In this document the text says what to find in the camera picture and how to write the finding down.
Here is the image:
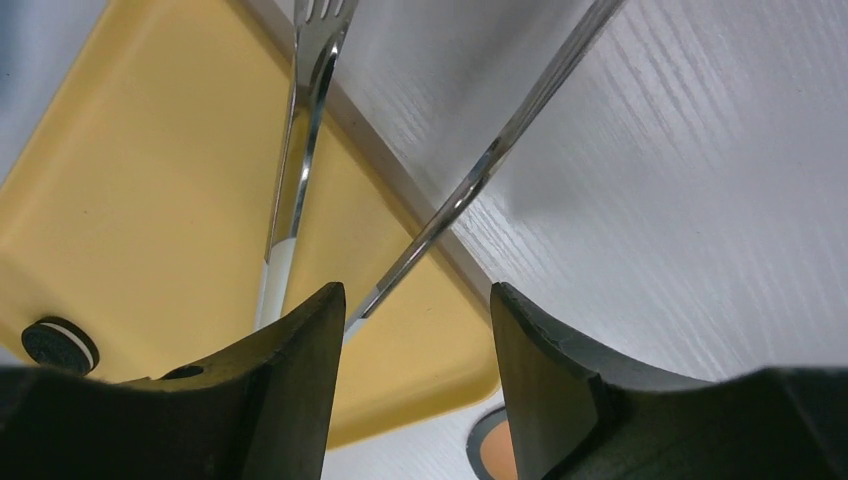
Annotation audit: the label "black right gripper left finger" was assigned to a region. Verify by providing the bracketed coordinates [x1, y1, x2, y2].
[1, 282, 346, 479]

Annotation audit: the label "yellow serving tray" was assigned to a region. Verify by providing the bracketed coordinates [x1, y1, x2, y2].
[1, 1, 499, 448]

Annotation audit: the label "black sandwich cookie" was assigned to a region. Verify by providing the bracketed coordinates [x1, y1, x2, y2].
[21, 316, 100, 376]

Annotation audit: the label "yellow black round coaster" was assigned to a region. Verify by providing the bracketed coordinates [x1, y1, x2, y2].
[465, 406, 518, 480]

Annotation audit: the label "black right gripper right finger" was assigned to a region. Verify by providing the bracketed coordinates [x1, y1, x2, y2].
[490, 282, 847, 479]

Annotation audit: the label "metal serving tongs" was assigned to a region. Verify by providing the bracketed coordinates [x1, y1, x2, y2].
[255, 1, 622, 342]

